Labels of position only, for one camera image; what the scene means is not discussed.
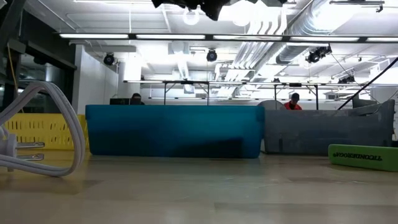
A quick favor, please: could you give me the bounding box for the black track light rail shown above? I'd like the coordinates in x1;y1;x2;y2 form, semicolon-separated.
329;0;386;14

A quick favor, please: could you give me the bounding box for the round pendant lamp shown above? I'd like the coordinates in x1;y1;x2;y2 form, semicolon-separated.
182;6;200;26

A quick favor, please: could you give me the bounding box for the long linear ceiling light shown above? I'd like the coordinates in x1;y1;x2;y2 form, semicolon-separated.
58;32;398;44

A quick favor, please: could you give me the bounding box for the white lamp cable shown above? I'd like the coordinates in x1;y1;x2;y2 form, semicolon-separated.
0;80;86;178

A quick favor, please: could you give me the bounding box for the teal plastic bin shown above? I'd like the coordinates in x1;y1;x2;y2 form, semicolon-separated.
85;104;266;159

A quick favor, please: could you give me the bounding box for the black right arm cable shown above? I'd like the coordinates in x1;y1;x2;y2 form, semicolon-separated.
336;57;398;111

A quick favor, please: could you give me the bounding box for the yellow plastic basket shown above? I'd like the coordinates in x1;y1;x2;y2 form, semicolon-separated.
2;113;90;151

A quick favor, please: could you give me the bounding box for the black ceiling spotlight cluster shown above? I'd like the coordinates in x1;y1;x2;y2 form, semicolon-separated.
305;45;333;64
338;75;356;85

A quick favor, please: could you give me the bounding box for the black monitor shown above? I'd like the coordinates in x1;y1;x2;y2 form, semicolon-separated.
109;98;132;106

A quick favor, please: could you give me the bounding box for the person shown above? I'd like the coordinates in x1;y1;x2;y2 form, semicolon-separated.
282;92;303;111
129;92;146;106

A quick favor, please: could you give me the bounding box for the black metal table frame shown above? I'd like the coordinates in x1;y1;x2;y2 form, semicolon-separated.
162;80;211;106
272;82;320;110

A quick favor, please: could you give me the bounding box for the silver ventilation duct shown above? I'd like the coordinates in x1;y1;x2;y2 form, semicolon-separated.
275;0;346;65

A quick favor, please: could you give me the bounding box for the dark grey plastic tray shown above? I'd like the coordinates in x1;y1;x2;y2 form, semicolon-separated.
263;99;397;156

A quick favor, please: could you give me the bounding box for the grey chair back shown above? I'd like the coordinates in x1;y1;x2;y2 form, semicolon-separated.
256;99;286;110

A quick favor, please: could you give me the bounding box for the green eraser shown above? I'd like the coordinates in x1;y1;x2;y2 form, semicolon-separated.
328;143;398;173

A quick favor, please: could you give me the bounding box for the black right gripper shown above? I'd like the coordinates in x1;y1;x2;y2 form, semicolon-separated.
151;0;231;21

